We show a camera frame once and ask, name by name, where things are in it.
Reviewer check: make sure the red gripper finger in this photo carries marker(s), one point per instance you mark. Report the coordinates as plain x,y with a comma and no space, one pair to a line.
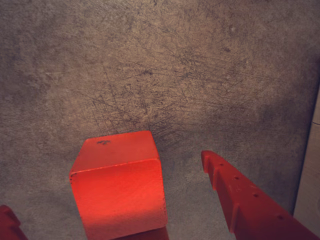
8,225
255,215

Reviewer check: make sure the red wooden cube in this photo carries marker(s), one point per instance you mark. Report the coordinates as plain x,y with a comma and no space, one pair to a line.
117,192

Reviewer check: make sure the wooden shape sorter box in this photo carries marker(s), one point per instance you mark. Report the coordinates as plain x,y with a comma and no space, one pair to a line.
310,175

